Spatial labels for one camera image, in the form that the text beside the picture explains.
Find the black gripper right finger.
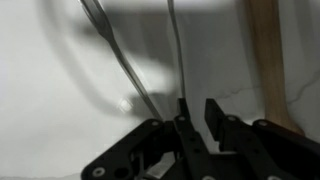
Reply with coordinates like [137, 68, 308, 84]
[205, 99, 225, 140]

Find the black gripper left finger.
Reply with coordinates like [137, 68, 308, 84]
[178, 98, 190, 121]

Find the long wooden stick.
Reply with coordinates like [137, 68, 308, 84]
[245, 0, 304, 135]

